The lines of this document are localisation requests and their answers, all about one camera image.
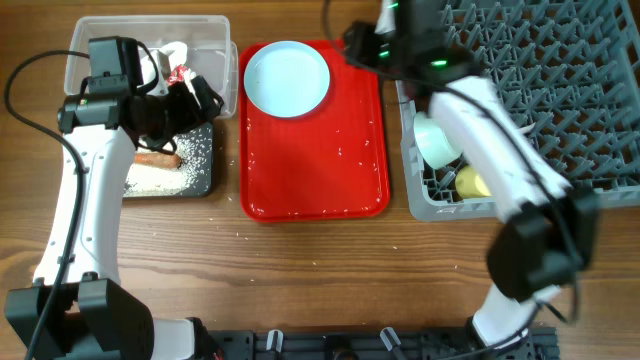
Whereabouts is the black plastic tray bin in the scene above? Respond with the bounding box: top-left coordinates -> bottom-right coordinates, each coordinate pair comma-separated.
121,119 -> 216,200

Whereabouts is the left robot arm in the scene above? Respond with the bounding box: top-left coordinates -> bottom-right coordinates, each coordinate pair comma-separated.
4,36 -> 224,359

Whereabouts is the grey dishwasher rack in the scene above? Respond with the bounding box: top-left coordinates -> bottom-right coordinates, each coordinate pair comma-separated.
383,0 -> 640,222

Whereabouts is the brown carrot stick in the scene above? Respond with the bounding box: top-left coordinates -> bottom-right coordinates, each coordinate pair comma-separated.
134,153 -> 182,169

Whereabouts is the light blue plate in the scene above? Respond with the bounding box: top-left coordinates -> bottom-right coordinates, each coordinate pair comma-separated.
243,41 -> 331,118

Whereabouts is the green bowl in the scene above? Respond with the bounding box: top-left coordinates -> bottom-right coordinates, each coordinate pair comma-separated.
414,112 -> 462,170

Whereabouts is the clear plastic bin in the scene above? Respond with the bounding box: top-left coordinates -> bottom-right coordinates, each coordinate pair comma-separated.
70,15 -> 238,119

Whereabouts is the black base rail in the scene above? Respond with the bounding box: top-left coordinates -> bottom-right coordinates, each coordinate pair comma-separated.
210,327 -> 560,360

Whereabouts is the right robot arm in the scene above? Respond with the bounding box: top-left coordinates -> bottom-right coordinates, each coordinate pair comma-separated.
337,1 -> 600,352

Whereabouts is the red serving tray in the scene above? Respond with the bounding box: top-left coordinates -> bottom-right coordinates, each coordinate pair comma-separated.
238,40 -> 390,223

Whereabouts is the spilled white rice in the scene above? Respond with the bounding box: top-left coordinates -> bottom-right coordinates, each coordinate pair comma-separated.
122,123 -> 214,197

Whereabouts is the red snack wrapper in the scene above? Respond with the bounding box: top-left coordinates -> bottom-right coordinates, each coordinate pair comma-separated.
166,65 -> 191,86

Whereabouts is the yellow cup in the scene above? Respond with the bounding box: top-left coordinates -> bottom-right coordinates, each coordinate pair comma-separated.
455,166 -> 491,199

